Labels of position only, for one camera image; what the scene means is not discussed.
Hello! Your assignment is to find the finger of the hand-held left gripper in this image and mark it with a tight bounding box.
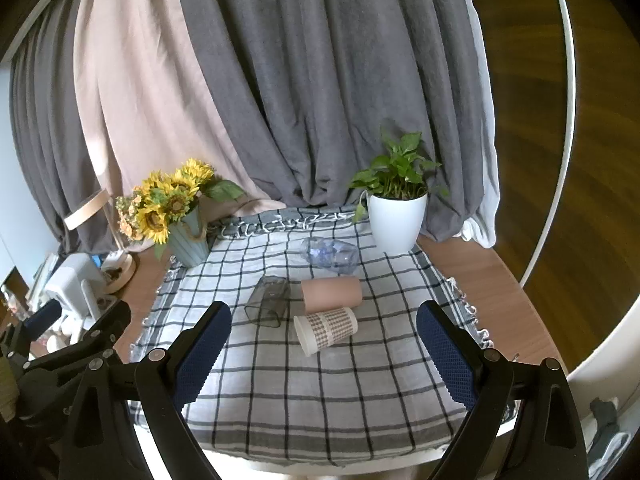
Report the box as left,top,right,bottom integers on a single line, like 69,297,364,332
2,300,64,352
20,300,132,386

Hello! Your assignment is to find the pink cup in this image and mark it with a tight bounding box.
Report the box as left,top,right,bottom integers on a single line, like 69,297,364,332
300,276,363,312

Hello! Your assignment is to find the white curtain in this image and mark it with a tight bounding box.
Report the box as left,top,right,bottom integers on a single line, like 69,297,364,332
460,0,502,249

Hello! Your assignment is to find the grey cloth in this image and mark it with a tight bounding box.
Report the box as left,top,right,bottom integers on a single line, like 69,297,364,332
587,397,632,480

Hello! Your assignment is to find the blue-green ribbed vase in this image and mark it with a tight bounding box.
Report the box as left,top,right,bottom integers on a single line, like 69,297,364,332
167,205,211,267

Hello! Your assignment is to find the sunflower bouquet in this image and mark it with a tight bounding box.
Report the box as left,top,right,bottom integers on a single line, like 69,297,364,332
115,158,246,261

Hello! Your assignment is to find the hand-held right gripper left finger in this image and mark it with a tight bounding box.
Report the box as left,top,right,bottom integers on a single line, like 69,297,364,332
60,301,234,480

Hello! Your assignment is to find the grey transparent cup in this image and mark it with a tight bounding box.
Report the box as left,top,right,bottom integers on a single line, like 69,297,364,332
245,276,292,329

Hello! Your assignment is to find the grey curtain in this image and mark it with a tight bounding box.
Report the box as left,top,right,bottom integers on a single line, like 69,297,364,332
172,0,498,241
9,25,108,256

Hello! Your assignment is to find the pink curtain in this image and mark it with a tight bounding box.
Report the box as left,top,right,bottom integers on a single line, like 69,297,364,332
72,0,286,226

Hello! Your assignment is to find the white curved frame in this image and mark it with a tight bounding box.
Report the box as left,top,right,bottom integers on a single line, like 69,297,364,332
520,0,577,289

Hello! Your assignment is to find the wooden ring desk lamp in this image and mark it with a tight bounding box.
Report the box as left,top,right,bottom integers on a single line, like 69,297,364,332
64,187,138,295

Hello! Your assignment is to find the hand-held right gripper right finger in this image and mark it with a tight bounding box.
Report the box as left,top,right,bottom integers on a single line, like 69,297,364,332
416,301,591,480

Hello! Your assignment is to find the grey checkered tablecloth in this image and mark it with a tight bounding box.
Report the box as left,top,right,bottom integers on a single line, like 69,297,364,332
127,207,518,468

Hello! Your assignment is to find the white checkered cup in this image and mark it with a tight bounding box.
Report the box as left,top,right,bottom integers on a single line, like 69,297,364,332
293,306,359,358

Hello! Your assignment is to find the white plastic device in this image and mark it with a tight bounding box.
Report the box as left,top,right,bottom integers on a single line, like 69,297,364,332
45,253,108,321

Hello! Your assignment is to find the green plant in white pot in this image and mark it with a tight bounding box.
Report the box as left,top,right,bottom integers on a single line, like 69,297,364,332
348,127,451,256

